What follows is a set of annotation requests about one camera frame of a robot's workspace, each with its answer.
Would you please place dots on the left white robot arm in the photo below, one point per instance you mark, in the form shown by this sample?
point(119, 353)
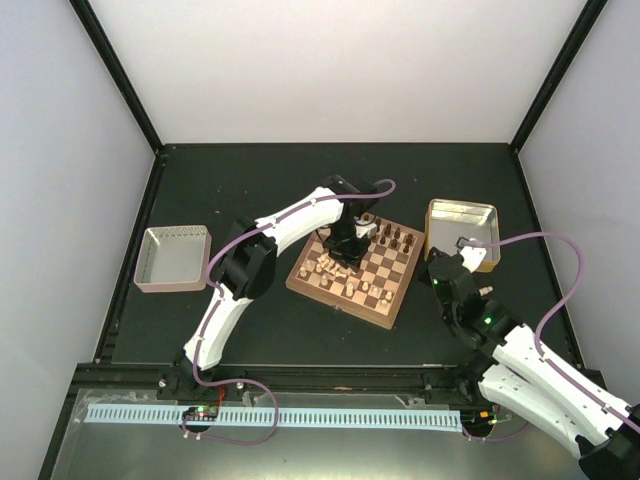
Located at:
point(244, 269)

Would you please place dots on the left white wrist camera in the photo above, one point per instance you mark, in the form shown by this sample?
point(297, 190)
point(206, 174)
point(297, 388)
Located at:
point(366, 229)

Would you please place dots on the pink plastic tray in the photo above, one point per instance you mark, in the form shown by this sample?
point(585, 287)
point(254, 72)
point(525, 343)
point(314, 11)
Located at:
point(173, 259)

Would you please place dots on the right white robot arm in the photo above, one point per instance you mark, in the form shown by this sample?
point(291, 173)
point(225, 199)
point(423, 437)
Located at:
point(514, 369)

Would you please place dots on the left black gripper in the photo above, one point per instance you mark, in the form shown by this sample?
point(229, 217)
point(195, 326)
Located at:
point(351, 257)

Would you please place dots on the silver metal tin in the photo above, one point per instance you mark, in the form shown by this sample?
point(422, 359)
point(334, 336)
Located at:
point(446, 221)

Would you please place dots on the wooden chess board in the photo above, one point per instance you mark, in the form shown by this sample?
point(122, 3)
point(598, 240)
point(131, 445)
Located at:
point(404, 265)

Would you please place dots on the row of dark chess pieces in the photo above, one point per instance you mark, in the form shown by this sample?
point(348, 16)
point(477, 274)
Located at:
point(389, 235)

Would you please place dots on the light blue slotted cable duct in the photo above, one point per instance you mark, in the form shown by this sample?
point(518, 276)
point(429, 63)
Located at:
point(227, 416)

